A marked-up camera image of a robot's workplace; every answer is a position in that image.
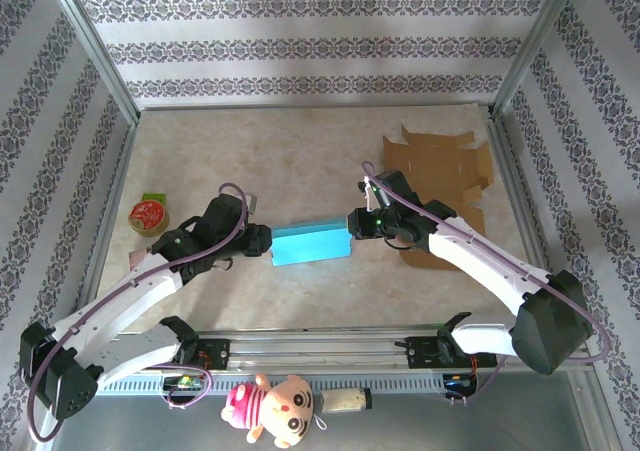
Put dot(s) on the blue white paper box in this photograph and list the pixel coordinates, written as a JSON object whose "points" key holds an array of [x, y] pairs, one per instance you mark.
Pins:
{"points": [[310, 243]]}

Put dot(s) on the pink plastic toy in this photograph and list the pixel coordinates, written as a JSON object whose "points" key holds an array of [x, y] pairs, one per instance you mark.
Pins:
{"points": [[137, 260]]}

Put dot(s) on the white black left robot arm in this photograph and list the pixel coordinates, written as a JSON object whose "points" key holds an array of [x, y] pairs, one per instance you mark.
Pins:
{"points": [[125, 301]]}

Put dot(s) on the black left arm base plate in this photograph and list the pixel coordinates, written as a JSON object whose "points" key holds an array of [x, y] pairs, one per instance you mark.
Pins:
{"points": [[217, 353]]}

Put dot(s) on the beige cylinder black cap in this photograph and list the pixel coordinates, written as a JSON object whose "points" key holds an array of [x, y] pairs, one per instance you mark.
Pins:
{"points": [[342, 401]]}

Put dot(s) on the aluminium mounting rail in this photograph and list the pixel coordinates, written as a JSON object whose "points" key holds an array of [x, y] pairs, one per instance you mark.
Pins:
{"points": [[325, 351]]}

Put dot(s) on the small circuit board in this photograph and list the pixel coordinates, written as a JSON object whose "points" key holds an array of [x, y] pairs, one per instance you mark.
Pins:
{"points": [[457, 382], [182, 382]]}

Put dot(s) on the brown cardboard box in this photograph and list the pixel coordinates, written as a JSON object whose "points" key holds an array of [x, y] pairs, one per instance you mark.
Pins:
{"points": [[435, 161]]}

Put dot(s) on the aluminium side rail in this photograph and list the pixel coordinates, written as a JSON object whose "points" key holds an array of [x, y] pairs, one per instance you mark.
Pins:
{"points": [[124, 163], [505, 161]]}

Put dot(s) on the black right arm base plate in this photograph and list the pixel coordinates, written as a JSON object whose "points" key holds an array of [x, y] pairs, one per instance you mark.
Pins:
{"points": [[420, 353]]}

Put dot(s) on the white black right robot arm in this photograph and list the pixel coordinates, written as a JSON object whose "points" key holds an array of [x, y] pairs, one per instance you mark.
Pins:
{"points": [[480, 256]]}

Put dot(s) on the small green packet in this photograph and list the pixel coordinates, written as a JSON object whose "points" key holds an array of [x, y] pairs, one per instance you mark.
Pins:
{"points": [[152, 197]]}

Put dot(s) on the red round tin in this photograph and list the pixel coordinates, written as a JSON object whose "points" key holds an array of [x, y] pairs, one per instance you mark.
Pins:
{"points": [[147, 217]]}

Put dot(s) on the pink plush doll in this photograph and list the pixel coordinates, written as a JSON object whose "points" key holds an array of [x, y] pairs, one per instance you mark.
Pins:
{"points": [[272, 411]]}

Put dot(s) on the aluminium frame post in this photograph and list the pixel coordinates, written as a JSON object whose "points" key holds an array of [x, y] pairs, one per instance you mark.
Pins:
{"points": [[530, 46], [90, 46]]}

